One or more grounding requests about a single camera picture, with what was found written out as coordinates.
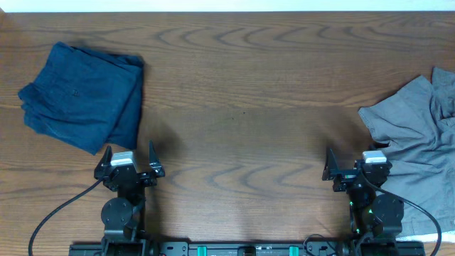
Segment folded navy shorts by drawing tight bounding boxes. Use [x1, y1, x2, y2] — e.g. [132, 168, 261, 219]
[107, 55, 144, 150]

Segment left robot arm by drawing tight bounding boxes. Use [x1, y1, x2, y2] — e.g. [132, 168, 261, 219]
[94, 142, 165, 256]

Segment blue denim shorts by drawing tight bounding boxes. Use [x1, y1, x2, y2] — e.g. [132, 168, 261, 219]
[18, 42, 134, 154]

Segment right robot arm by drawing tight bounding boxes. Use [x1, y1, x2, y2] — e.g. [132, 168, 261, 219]
[322, 148, 404, 255]

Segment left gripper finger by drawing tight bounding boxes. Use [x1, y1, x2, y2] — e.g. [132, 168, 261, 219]
[149, 140, 164, 173]
[96, 146, 112, 174]

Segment grey shorts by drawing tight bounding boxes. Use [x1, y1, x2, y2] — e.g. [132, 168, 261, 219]
[358, 67, 454, 242]

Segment black cable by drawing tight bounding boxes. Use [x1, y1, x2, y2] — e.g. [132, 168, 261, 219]
[358, 170, 443, 256]
[27, 176, 106, 256]

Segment left black cable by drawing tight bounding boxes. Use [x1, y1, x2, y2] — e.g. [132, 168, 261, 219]
[27, 176, 106, 256]

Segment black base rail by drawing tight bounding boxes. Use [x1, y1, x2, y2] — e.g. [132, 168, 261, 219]
[68, 240, 425, 256]

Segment right black cable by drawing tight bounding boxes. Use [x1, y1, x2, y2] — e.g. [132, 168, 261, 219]
[358, 170, 443, 256]

